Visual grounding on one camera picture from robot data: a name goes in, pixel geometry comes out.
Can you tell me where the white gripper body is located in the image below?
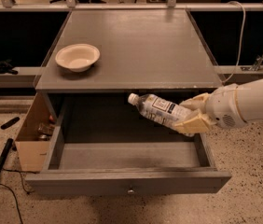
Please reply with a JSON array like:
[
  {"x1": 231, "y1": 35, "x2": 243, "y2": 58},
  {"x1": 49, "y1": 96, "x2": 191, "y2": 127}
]
[{"x1": 205, "y1": 84, "x2": 246, "y2": 129}]

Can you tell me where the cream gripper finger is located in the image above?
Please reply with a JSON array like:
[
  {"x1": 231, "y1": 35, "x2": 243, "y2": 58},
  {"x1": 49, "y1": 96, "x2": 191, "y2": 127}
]
[
  {"x1": 173, "y1": 110, "x2": 215, "y2": 133},
  {"x1": 180, "y1": 92, "x2": 210, "y2": 113}
]

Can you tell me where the clear plastic water bottle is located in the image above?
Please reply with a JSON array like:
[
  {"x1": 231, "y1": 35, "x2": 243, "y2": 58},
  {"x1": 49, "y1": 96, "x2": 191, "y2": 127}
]
[{"x1": 128, "y1": 93, "x2": 191, "y2": 131}]

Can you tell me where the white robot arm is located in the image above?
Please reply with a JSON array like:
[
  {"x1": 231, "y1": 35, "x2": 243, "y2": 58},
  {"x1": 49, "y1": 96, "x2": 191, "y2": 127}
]
[{"x1": 173, "y1": 79, "x2": 263, "y2": 133}]

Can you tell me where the silver drawer knob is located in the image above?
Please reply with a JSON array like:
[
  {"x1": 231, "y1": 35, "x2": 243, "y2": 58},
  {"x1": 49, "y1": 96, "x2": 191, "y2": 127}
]
[{"x1": 127, "y1": 186, "x2": 135, "y2": 195}]

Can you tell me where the grey open top drawer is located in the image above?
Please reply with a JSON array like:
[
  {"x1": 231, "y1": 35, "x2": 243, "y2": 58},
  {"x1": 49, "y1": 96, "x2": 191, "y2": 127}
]
[{"x1": 26, "y1": 101, "x2": 231, "y2": 196}]

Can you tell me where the grey wooden cabinet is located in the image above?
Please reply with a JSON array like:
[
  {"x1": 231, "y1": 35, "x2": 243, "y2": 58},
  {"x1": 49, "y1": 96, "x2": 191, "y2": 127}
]
[{"x1": 33, "y1": 8, "x2": 225, "y2": 125}]

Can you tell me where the brown cardboard box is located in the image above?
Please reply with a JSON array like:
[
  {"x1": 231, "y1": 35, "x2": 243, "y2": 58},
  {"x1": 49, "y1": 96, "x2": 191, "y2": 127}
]
[{"x1": 15, "y1": 93, "x2": 52, "y2": 172}]

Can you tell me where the black marker on floor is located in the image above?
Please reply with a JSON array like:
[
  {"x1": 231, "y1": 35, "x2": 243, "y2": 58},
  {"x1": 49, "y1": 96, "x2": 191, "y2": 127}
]
[{"x1": 0, "y1": 117, "x2": 20, "y2": 130}]

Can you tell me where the white hanging cable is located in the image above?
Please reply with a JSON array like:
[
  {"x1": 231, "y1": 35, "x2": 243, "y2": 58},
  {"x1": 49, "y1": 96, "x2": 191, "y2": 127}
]
[{"x1": 222, "y1": 0, "x2": 247, "y2": 85}]

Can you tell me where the black floor cable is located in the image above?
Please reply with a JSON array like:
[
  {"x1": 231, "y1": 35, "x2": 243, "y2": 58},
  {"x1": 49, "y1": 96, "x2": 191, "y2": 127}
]
[{"x1": 0, "y1": 147, "x2": 36, "y2": 224}]

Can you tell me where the metal railing frame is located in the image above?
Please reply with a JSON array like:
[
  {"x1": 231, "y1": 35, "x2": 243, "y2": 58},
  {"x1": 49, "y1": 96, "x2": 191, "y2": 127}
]
[{"x1": 0, "y1": 0, "x2": 263, "y2": 89}]

